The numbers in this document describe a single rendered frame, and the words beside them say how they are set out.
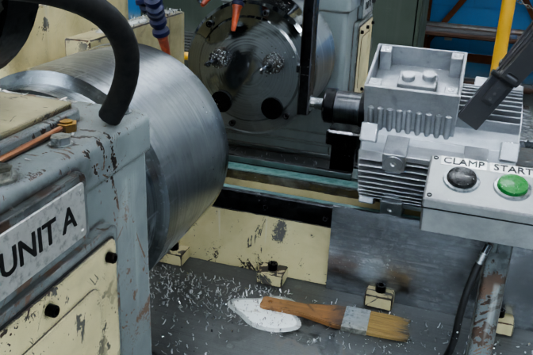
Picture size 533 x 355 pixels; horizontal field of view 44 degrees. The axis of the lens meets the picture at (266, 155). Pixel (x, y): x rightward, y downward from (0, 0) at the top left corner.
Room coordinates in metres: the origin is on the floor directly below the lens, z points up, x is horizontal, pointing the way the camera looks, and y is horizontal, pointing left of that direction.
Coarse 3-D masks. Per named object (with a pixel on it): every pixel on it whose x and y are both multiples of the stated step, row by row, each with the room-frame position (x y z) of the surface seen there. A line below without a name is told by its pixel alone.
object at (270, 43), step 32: (256, 0) 1.18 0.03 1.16; (288, 0) 1.25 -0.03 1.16; (224, 32) 1.18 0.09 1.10; (256, 32) 1.17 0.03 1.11; (288, 32) 1.15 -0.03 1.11; (320, 32) 1.23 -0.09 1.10; (192, 64) 1.21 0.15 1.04; (224, 64) 1.16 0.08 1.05; (256, 64) 1.16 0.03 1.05; (288, 64) 1.15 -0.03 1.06; (320, 64) 1.18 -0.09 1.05; (224, 96) 1.18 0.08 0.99; (256, 96) 1.16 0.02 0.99; (288, 96) 1.15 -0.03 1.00; (256, 128) 1.17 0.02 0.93
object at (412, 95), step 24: (408, 48) 0.89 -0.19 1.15; (384, 72) 0.89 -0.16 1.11; (408, 72) 0.86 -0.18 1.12; (432, 72) 0.85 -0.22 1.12; (456, 72) 0.87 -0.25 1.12; (384, 96) 0.82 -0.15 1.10; (408, 96) 0.81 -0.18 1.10; (432, 96) 0.80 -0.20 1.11; (456, 96) 0.79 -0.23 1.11; (384, 120) 0.83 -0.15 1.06; (408, 120) 0.82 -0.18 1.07; (432, 120) 0.81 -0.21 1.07
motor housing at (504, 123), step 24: (456, 120) 0.81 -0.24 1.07; (504, 120) 0.80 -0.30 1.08; (360, 144) 0.84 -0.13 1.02; (384, 144) 0.83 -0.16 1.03; (432, 144) 0.81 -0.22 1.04; (456, 144) 0.80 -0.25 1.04; (480, 144) 0.80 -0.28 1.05; (360, 168) 0.83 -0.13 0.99; (408, 168) 0.81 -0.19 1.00; (360, 192) 0.84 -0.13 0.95; (384, 192) 0.83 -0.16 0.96; (408, 192) 0.81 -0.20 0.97
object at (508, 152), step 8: (520, 88) 0.88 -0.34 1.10; (368, 128) 0.82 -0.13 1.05; (376, 128) 0.82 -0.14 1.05; (360, 136) 0.82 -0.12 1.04; (368, 136) 0.82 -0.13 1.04; (376, 136) 0.82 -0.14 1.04; (504, 144) 0.77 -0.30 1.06; (512, 144) 0.77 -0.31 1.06; (504, 152) 0.77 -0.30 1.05; (512, 152) 0.77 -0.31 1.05; (504, 160) 0.77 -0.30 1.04; (512, 160) 0.76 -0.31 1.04; (360, 200) 0.87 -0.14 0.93; (368, 200) 0.86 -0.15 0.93
